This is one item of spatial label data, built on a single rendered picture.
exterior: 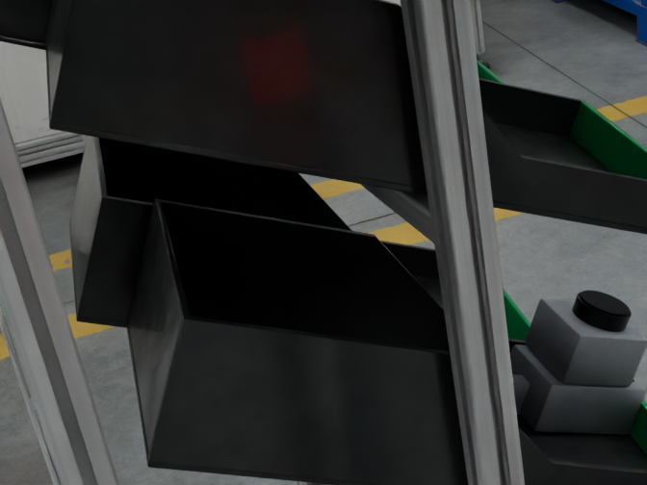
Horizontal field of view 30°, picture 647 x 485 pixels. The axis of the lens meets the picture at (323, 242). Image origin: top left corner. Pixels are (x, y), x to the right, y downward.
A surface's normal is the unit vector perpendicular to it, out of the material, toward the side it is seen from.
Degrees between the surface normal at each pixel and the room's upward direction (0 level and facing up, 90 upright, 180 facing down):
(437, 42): 90
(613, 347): 93
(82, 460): 90
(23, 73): 90
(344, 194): 0
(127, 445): 0
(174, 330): 65
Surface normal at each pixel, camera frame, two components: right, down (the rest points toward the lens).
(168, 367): -0.94, -0.15
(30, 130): 0.26, 0.40
